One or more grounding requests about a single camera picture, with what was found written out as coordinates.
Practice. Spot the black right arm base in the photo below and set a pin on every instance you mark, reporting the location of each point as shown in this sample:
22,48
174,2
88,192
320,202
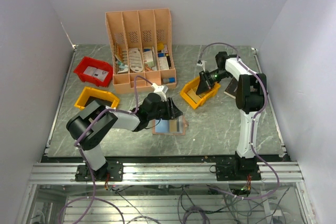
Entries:
231,172

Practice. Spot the white box in organizer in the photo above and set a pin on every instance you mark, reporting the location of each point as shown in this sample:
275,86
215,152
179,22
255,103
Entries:
148,58

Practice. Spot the red plastic bin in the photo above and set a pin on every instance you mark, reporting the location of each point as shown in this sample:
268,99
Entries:
87,61

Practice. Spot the peach plastic desk organizer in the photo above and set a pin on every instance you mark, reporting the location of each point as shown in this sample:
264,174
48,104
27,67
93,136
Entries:
148,29

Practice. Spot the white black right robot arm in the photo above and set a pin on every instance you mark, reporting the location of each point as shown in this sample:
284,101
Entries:
251,96

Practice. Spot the black book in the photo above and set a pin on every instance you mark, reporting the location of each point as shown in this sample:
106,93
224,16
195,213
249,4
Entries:
232,88

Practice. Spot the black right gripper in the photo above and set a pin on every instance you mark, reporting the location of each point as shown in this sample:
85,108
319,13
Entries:
205,84

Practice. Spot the pink leather card holder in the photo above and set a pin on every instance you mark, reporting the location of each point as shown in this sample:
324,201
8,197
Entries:
161,127

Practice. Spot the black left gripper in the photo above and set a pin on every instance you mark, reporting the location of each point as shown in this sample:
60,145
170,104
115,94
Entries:
174,111

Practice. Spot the cards in red bin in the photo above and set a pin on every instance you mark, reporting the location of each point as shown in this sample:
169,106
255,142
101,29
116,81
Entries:
96,73

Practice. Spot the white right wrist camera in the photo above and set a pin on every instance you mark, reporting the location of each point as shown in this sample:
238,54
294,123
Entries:
202,64

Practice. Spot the card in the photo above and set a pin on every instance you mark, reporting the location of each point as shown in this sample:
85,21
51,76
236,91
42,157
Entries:
176,126
196,98

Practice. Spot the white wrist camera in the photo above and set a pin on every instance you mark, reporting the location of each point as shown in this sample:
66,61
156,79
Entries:
160,90
202,64

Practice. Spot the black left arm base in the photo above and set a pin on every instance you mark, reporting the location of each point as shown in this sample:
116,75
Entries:
110,171

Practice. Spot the yellow bin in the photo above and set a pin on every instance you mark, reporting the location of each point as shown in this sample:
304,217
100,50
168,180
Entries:
193,85
89,94

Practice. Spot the white oval perforated board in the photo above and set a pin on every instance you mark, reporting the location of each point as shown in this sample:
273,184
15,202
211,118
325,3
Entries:
135,60

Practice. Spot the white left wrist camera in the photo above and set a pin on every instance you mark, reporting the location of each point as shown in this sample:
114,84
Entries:
160,90

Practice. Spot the blue grey cylinder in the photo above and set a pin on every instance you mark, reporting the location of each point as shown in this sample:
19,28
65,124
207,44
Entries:
168,80

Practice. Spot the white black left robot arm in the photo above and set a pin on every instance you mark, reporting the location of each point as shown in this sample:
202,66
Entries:
91,125

